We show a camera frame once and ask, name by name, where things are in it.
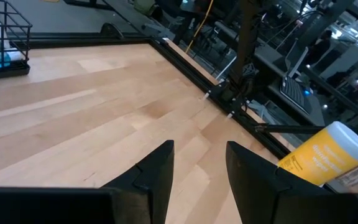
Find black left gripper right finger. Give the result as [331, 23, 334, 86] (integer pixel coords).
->
[225, 141, 358, 224]

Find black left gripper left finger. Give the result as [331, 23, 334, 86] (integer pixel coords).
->
[0, 139, 175, 224]

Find open laptop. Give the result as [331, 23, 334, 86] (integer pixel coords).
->
[278, 45, 314, 116]

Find black wire rack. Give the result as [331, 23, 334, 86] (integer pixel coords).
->
[0, 0, 33, 81]

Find yellow cable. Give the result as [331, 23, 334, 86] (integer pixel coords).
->
[184, 0, 215, 54]

